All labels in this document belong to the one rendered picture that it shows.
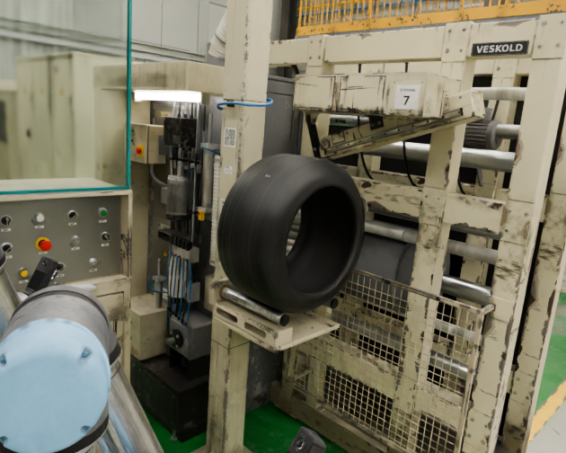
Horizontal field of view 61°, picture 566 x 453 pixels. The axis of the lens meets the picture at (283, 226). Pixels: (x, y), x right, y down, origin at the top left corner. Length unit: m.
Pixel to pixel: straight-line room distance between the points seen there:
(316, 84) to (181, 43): 10.56
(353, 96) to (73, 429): 1.54
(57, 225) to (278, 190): 0.88
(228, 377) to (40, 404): 1.69
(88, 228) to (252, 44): 0.96
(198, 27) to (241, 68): 10.89
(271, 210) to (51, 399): 1.11
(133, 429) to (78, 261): 1.36
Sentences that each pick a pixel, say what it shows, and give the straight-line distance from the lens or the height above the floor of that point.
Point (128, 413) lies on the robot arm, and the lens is 0.75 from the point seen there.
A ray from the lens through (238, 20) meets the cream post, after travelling 1.96.
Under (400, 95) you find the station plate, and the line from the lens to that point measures 1.74.
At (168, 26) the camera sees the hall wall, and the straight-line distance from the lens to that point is 12.31.
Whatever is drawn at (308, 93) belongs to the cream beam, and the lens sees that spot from 2.00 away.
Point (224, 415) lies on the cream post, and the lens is 2.29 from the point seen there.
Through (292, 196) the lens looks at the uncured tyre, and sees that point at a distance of 1.56.
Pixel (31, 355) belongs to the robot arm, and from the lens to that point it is 0.53.
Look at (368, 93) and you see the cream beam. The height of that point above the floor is 1.71.
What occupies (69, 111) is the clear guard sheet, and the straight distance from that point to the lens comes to 1.94.
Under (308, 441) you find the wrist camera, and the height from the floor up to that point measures 1.15.
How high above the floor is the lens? 1.58
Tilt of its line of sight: 12 degrees down
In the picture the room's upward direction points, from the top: 5 degrees clockwise
